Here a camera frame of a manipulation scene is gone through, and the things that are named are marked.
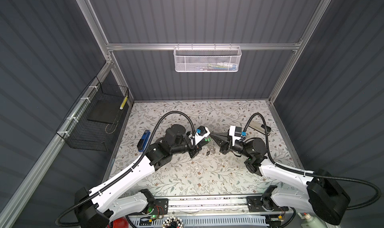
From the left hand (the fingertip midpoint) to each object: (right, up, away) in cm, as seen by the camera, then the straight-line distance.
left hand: (207, 140), depth 68 cm
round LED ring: (-14, -29, -13) cm, 34 cm away
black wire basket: (-56, +8, +4) cm, 57 cm away
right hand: (+2, +2, -4) cm, 5 cm away
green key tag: (0, 0, -2) cm, 2 cm away
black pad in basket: (-51, +13, +6) cm, 53 cm away
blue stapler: (-38, -6, +25) cm, 46 cm away
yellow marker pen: (-45, +16, +12) cm, 50 cm away
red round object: (-41, -39, +1) cm, 56 cm away
